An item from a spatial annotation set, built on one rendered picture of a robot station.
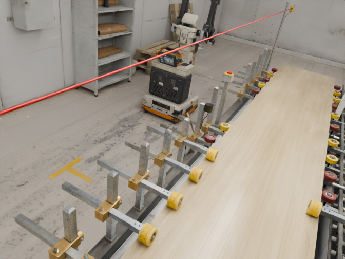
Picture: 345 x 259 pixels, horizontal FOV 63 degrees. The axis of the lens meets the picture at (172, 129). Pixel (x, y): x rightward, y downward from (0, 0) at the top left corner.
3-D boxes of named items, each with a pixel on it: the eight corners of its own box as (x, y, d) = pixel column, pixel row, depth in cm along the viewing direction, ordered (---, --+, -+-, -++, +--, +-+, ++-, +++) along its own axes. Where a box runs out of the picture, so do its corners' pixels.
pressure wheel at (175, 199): (170, 190, 139) (175, 189, 146) (164, 206, 139) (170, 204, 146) (181, 196, 136) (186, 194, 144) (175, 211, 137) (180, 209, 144)
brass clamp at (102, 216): (93, 217, 128) (93, 209, 126) (112, 199, 139) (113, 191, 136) (103, 223, 126) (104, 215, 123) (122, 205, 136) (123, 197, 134)
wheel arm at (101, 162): (96, 164, 158) (96, 159, 156) (100, 161, 161) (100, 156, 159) (173, 204, 140) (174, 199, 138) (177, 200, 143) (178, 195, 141)
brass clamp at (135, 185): (127, 186, 148) (127, 179, 145) (141, 173, 158) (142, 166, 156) (136, 191, 146) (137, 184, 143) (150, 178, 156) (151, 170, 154)
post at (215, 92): (202, 138, 243) (214, 86, 219) (204, 136, 246) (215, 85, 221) (206, 140, 242) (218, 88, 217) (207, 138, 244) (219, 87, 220)
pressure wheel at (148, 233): (149, 225, 128) (139, 241, 124) (145, 220, 121) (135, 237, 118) (160, 231, 126) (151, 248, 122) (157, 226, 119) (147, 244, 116)
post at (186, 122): (173, 174, 207) (184, 117, 183) (175, 172, 210) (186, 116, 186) (177, 177, 206) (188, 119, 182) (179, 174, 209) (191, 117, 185)
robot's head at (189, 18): (194, 24, 373) (198, 14, 375) (180, 20, 381) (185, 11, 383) (196, 31, 386) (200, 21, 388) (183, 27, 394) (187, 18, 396)
